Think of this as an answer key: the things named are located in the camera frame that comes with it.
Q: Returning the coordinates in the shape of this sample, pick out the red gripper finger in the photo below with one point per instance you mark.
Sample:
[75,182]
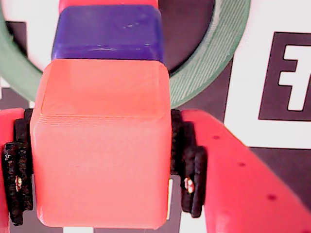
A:
[14,165]
[243,189]

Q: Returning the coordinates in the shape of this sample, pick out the orange cube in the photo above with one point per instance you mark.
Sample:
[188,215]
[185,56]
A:
[102,145]

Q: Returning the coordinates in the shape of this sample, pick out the blue cube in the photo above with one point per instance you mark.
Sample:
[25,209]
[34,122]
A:
[109,34]

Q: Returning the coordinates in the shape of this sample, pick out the red cube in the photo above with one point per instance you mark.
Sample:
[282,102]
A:
[107,2]

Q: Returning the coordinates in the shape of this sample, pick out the checkerboard marker mat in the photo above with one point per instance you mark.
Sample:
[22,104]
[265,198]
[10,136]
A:
[267,72]

